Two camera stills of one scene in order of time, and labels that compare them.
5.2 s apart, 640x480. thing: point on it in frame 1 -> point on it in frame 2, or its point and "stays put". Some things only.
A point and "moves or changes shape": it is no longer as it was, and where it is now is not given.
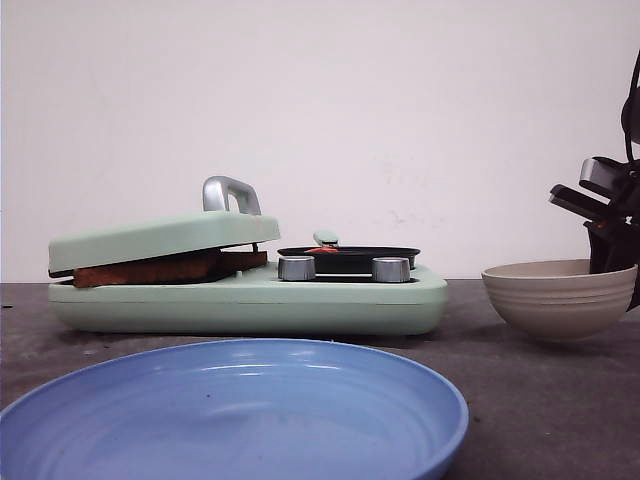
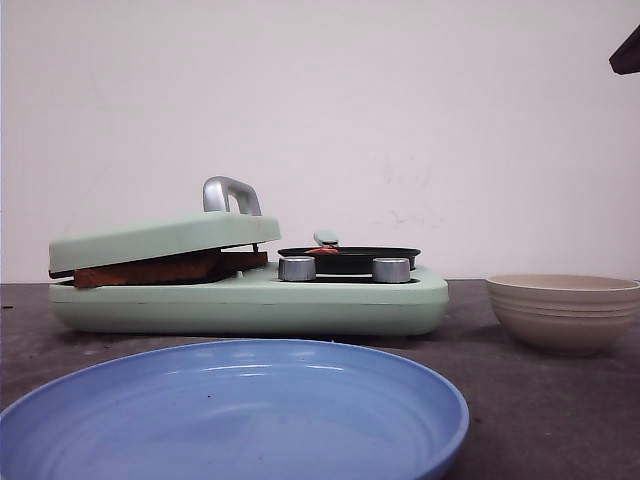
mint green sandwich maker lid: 231,216 stays put
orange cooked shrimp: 321,250 stays put
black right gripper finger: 613,245 -> 626,57
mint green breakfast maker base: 252,304 stays put
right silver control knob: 391,269 stays put
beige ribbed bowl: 558,299 moves or changes shape
